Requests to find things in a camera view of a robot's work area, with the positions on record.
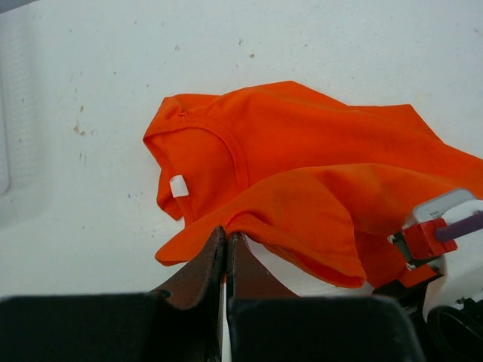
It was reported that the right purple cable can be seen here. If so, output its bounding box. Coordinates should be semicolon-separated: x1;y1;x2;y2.
433;213;483;242

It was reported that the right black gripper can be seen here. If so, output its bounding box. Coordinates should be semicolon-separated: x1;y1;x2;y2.
372;280;482;361

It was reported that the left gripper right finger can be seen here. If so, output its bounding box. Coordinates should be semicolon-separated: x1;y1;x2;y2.
226;232;301;361

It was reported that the orange t shirt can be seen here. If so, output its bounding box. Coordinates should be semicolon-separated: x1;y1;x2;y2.
143;81;482;288

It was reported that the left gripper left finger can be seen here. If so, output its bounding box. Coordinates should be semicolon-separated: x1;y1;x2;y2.
150;227;226;361

